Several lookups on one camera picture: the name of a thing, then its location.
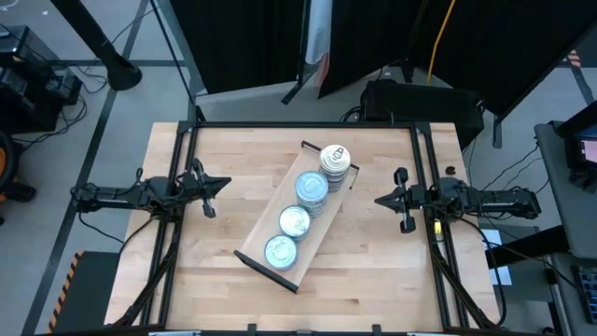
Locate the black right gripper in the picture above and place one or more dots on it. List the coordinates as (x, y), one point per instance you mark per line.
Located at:
(412, 198)

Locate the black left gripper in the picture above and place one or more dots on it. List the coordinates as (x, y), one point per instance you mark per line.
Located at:
(198, 186)

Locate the gold lid can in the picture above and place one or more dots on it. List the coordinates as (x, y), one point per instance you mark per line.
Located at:
(334, 158)

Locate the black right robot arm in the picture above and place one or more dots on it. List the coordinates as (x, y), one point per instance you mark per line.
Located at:
(503, 203)

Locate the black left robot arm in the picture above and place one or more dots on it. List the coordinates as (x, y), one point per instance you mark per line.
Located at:
(121, 196)

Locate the wooden shelf with black legs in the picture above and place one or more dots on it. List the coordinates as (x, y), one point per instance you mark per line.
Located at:
(275, 224)

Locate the small black knob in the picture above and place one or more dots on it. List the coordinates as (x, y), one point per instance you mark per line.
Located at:
(450, 170)

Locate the black equipment case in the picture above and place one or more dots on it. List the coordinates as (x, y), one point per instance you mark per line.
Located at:
(420, 107)

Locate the black curtain stand foot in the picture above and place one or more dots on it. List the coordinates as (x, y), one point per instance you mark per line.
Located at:
(291, 95)

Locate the black curtain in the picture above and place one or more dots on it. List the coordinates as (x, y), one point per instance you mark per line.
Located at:
(503, 46)
(233, 42)

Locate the black pole with round base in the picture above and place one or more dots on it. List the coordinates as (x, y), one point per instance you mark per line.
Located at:
(122, 74)

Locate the black mat with striped edge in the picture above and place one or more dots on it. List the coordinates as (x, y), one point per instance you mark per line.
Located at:
(88, 294)

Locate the grey desk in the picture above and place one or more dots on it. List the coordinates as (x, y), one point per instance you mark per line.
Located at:
(571, 219)

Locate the white fabric banner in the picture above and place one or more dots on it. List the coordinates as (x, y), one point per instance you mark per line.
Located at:
(318, 28)

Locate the black orange floor machine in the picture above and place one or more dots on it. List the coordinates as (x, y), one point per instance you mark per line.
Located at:
(18, 191)

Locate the black monitor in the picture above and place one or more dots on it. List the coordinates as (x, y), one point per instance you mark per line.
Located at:
(578, 135)

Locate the black equipment rack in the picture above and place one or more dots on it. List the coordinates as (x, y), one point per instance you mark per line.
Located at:
(28, 107)

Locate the black keyboard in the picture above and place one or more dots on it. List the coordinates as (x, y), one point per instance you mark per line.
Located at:
(588, 291)

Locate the grey metal post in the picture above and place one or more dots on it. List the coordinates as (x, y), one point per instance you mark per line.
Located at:
(179, 46)

